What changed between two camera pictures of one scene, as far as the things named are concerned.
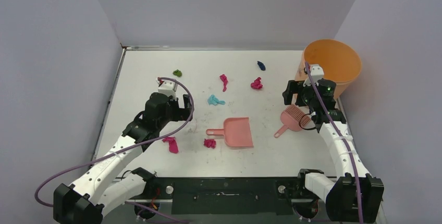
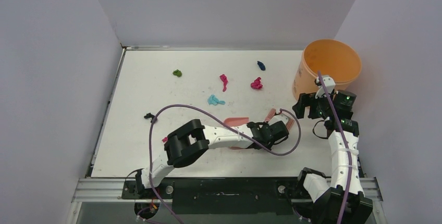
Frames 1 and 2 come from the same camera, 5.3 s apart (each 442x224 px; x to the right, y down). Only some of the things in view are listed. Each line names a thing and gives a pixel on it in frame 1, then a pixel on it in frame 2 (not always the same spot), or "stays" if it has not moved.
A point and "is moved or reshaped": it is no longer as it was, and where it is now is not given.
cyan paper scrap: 213,100 stays
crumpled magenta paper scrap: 256,84 stays
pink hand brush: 294,119 is moved or reshaped
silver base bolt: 169,189 stays
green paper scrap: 177,73 stays
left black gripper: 182,114 to 270,145
